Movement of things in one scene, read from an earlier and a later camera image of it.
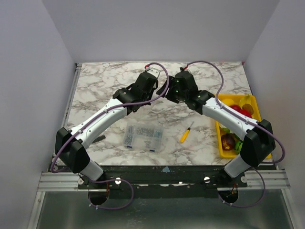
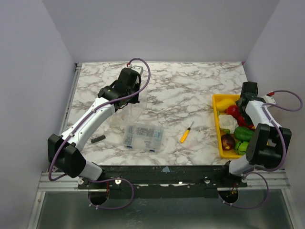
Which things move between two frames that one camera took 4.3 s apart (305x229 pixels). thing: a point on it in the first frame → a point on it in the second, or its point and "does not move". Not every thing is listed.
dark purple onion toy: (228, 141) does not move
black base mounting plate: (167, 181) does not move
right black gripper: (170, 90) → (241, 104)
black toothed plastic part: (98, 139) does not move
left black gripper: (151, 95) → (135, 100)
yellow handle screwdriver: (185, 135) does not move
